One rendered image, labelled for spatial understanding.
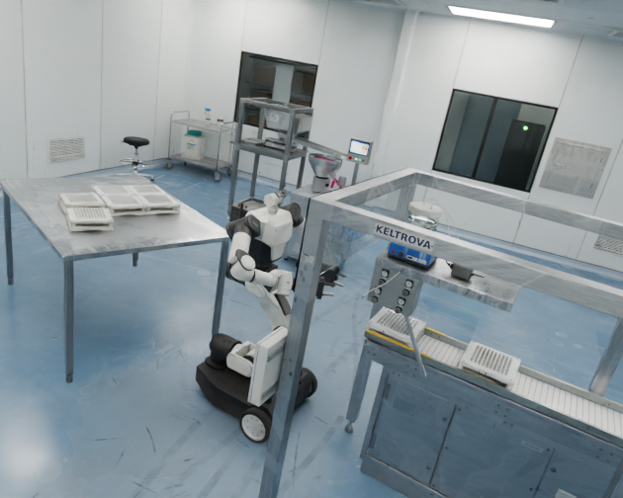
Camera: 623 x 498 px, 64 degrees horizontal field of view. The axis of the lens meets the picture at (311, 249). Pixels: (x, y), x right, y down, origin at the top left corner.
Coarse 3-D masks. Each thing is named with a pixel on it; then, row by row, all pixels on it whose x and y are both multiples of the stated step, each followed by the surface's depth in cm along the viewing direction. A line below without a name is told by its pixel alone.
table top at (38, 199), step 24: (24, 192) 352; (48, 192) 361; (72, 192) 369; (48, 216) 318; (120, 216) 339; (144, 216) 347; (168, 216) 355; (192, 216) 363; (48, 240) 286; (72, 240) 290; (96, 240) 296; (120, 240) 302; (144, 240) 308; (168, 240) 315; (192, 240) 321; (216, 240) 333
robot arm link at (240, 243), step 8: (240, 232) 249; (232, 240) 248; (240, 240) 245; (248, 240) 248; (232, 248) 242; (240, 248) 241; (248, 248) 247; (232, 256) 239; (240, 256) 237; (248, 256) 239; (232, 264) 242; (240, 264) 235; (248, 264) 236
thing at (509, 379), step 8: (472, 344) 245; (480, 344) 247; (472, 352) 238; (464, 360) 230; (512, 360) 238; (520, 360) 239; (472, 368) 227; (480, 368) 226; (488, 368) 227; (496, 368) 228; (512, 368) 231; (496, 376) 222; (504, 376) 222; (512, 376) 224; (512, 384) 220
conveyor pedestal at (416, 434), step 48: (384, 384) 254; (384, 432) 262; (432, 432) 248; (480, 432) 236; (528, 432) 223; (384, 480) 271; (432, 480) 255; (480, 480) 242; (528, 480) 230; (576, 480) 219
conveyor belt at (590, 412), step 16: (400, 352) 242; (432, 352) 246; (448, 352) 249; (464, 352) 251; (528, 384) 233; (544, 384) 235; (544, 400) 223; (560, 400) 225; (576, 400) 227; (576, 416) 216; (592, 416) 218; (608, 416) 220
